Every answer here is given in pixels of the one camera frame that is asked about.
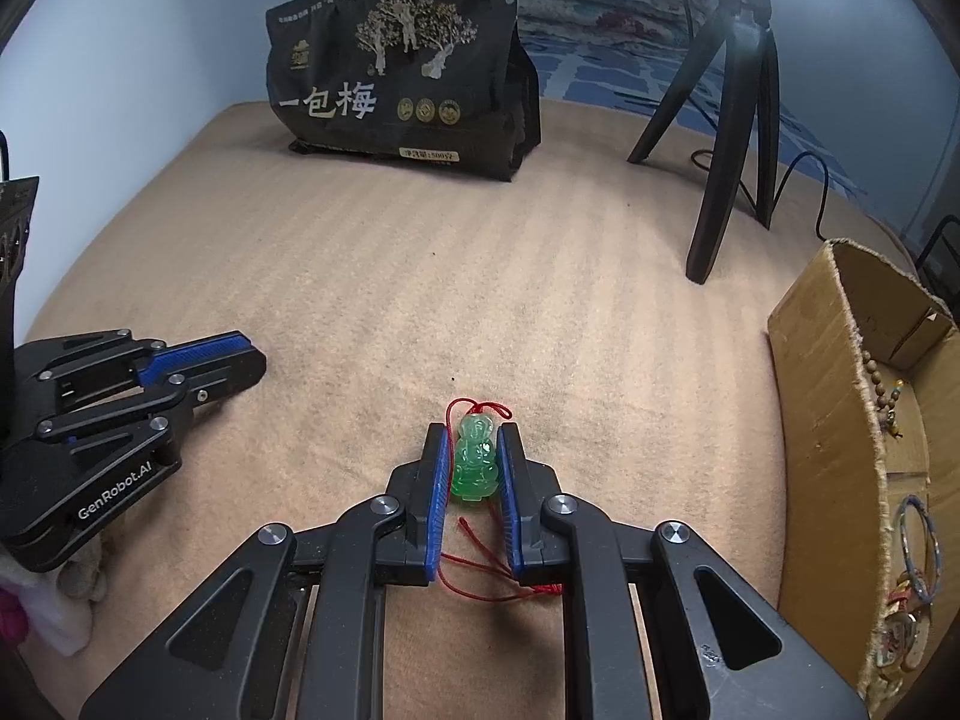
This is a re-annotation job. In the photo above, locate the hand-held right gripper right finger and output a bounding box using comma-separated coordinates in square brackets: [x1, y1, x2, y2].
[498, 423, 871, 720]

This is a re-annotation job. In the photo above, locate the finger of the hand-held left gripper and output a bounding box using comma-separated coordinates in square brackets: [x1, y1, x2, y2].
[35, 349, 268, 443]
[18, 328, 253, 385]

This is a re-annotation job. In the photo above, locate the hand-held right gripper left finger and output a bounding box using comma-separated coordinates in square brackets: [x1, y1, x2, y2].
[79, 423, 455, 720]

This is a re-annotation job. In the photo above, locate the green jade pendant red cord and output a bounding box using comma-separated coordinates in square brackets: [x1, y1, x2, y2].
[437, 398, 566, 603]

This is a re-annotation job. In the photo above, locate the cardboard box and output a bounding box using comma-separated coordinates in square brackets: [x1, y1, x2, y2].
[766, 238, 960, 714]

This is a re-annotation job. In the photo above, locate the brown wooden bead necklace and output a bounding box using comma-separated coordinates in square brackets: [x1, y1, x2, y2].
[862, 355, 913, 444]

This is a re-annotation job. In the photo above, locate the thin bangle ring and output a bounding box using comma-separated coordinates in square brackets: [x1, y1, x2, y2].
[892, 494, 948, 605]

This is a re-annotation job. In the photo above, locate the person's left hand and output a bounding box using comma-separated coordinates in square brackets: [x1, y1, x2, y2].
[58, 539, 110, 603]

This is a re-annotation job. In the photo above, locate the black printed snack bag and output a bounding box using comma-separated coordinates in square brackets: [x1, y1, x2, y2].
[264, 0, 543, 183]

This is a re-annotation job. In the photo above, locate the black tripod stand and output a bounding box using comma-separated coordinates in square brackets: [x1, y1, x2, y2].
[626, 0, 783, 287]

